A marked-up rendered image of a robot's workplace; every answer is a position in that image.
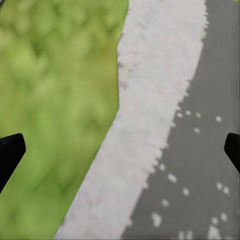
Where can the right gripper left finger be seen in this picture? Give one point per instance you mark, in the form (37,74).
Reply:
(12,150)

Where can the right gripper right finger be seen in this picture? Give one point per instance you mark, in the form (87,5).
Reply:
(232,149)

